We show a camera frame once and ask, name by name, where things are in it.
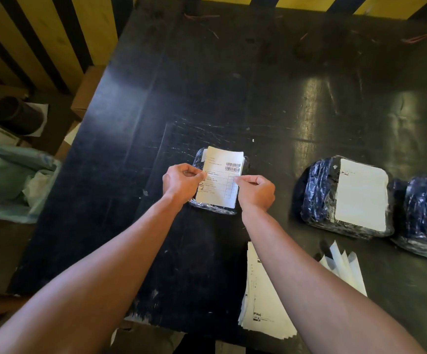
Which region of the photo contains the person's left hand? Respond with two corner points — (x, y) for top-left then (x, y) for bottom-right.
(162, 163), (208, 205)

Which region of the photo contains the black cylindrical container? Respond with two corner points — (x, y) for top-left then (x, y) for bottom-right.
(0, 96), (45, 136)

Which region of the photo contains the person's right hand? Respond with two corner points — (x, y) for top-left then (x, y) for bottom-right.
(233, 175), (276, 213)

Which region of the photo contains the black parcel with white label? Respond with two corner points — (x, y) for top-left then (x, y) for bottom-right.
(301, 155), (396, 240)

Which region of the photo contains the green plastic bag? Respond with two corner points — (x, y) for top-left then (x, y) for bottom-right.
(0, 145), (62, 224)

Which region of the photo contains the stack of white label sheets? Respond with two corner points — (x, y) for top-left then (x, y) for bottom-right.
(238, 240), (368, 340)

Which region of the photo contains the white paper sheet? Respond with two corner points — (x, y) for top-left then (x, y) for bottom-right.
(25, 102), (49, 137)

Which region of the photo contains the person's left forearm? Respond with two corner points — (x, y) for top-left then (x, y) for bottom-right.
(0, 192), (187, 354)

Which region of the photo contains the small black plastic-wrapped parcel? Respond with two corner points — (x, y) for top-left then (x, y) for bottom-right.
(188, 147), (250, 216)

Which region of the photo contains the white shipping label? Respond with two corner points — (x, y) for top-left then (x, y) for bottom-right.
(195, 146), (244, 209)

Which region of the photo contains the brown cardboard box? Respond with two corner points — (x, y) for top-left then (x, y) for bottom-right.
(70, 65), (106, 120)

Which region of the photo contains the person's right forearm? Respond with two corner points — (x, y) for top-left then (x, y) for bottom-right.
(241, 205), (427, 354)

